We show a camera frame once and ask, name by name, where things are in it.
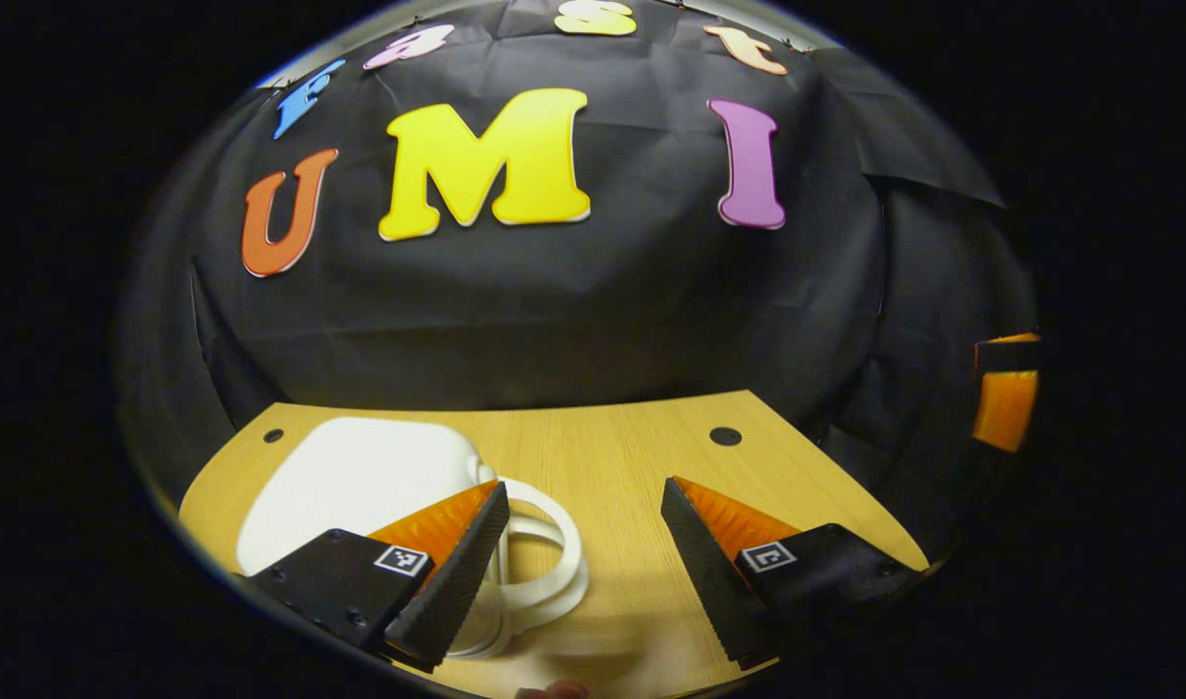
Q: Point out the black backdrop cloth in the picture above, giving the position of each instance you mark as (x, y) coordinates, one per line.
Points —
(554, 311)

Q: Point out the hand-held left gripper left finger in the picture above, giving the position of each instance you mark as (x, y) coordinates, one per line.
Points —
(457, 592)

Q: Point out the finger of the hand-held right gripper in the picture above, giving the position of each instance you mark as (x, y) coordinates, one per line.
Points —
(1005, 413)
(1008, 357)

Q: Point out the white hard-shell suitcase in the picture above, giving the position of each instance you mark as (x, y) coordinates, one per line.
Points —
(360, 476)

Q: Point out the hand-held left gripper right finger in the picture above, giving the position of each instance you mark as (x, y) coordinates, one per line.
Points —
(709, 592)

